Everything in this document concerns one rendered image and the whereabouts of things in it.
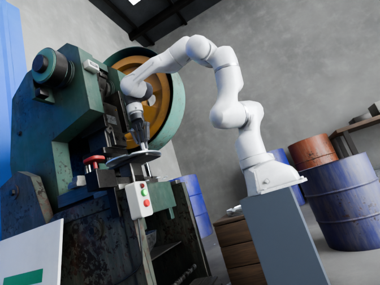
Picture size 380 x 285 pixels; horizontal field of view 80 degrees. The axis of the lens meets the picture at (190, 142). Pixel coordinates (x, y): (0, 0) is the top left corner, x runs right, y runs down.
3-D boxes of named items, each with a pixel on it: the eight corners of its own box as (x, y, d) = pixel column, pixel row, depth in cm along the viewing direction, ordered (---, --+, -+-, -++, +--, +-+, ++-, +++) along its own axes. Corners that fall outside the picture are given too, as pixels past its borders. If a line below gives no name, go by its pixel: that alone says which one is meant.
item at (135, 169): (167, 177, 119) (160, 153, 122) (152, 178, 106) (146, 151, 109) (130, 191, 127) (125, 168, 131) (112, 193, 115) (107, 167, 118)
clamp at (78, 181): (105, 184, 115) (101, 164, 118) (77, 185, 100) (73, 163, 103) (96, 187, 117) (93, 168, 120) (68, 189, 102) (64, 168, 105)
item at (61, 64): (81, 87, 116) (74, 51, 121) (60, 79, 106) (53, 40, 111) (52, 105, 124) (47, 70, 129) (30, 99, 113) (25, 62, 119)
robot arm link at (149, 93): (145, 91, 114) (158, 96, 122) (138, 69, 117) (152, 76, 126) (122, 108, 123) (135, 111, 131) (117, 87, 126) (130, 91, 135)
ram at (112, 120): (132, 146, 131) (121, 101, 138) (113, 143, 117) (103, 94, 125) (109, 156, 137) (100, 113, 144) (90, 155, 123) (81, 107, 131)
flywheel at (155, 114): (132, 169, 185) (200, 113, 166) (115, 168, 167) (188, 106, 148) (99, 104, 209) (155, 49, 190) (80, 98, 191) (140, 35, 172)
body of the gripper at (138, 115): (125, 116, 121) (129, 132, 119) (138, 109, 118) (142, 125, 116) (134, 119, 128) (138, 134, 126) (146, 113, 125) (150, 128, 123)
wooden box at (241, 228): (305, 253, 141) (283, 197, 149) (313, 278, 106) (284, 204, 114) (244, 264, 153) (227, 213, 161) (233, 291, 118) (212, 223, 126)
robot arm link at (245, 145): (285, 147, 92) (263, 94, 98) (251, 155, 84) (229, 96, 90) (266, 155, 102) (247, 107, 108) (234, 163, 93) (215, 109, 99)
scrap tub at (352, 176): (390, 224, 146) (355, 154, 158) (425, 242, 108) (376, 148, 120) (320, 237, 160) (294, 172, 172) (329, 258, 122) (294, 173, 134)
